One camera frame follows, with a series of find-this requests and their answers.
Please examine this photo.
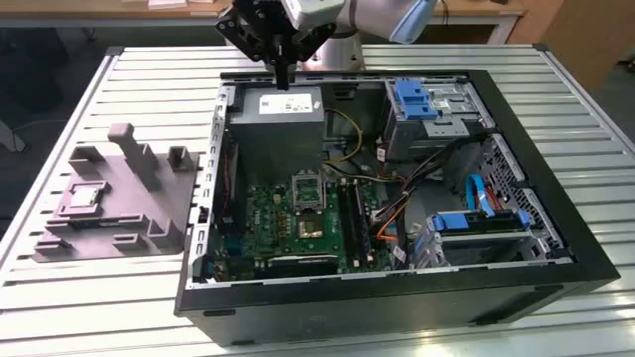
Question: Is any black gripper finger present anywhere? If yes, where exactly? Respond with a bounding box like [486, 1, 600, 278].
[280, 22, 336, 91]
[214, 7, 283, 91]

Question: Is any blue drive bay latch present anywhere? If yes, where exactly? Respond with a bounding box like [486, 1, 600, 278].
[395, 80, 440, 120]

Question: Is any black PC case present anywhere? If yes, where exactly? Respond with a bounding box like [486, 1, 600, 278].
[172, 68, 622, 349]

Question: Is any black graphics card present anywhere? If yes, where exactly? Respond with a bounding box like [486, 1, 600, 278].
[266, 254, 339, 277]

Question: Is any grey power supply unit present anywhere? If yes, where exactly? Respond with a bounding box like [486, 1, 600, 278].
[227, 89, 327, 168]

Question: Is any black RAM stick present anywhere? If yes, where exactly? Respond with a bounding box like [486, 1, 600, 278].
[350, 178, 378, 261]

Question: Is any blue flat wire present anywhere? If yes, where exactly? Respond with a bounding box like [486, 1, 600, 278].
[464, 173, 498, 219]

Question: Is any wooden desk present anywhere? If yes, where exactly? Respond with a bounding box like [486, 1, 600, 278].
[0, 0, 527, 45]

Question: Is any CPU socket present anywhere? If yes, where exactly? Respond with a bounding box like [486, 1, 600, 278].
[296, 212, 327, 239]

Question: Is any hard disk in blue carrier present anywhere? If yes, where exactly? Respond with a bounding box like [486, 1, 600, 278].
[430, 209, 536, 236]

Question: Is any wooden cabinet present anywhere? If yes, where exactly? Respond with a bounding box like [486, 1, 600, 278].
[540, 0, 635, 94]

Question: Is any silver drive cage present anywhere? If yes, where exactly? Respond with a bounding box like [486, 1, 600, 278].
[386, 78, 495, 161]

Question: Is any yellow wire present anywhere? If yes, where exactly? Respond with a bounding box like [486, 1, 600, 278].
[324, 108, 362, 164]

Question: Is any black cable bundle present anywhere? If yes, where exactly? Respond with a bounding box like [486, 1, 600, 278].
[371, 132, 498, 224]

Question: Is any grey parts rack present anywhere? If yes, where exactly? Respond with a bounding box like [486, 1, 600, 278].
[33, 122, 203, 263]

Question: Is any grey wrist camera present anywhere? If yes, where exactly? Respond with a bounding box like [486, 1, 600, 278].
[280, 0, 347, 38]

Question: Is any green RAM stick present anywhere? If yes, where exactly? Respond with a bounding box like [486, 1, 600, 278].
[67, 219, 125, 229]

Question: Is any green motherboard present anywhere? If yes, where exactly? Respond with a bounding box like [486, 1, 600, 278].
[211, 170, 398, 280]

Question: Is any silver CPU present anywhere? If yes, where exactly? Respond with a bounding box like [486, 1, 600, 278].
[68, 184, 103, 209]

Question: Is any white furniture leg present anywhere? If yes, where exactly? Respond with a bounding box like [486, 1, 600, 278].
[0, 118, 27, 153]

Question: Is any orange wire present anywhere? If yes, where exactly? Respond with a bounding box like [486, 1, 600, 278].
[375, 217, 400, 245]

